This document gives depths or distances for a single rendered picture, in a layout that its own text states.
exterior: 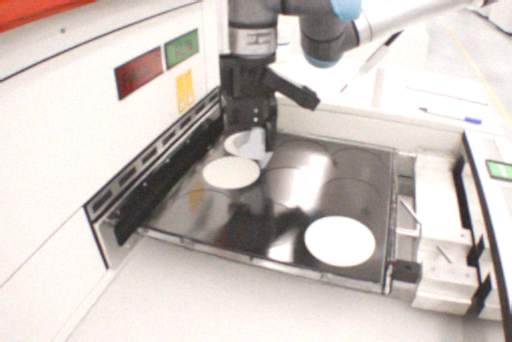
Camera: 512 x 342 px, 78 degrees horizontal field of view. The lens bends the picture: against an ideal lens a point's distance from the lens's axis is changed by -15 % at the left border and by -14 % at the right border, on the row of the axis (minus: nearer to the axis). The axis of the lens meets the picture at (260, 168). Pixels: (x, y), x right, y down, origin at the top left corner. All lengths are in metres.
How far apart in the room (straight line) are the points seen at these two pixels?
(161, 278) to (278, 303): 0.19
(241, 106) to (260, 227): 0.18
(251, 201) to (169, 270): 0.17
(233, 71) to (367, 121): 0.33
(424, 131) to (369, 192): 0.22
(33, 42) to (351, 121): 0.60
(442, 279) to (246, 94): 0.39
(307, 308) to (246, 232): 0.14
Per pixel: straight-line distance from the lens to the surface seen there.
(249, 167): 0.67
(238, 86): 0.57
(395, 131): 0.79
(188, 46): 0.69
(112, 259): 0.58
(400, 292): 0.57
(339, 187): 0.64
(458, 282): 0.52
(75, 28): 0.47
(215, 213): 0.57
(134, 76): 0.56
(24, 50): 0.42
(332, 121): 0.79
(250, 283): 0.58
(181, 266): 0.61
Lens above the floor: 1.27
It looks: 33 degrees down
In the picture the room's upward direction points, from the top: straight up
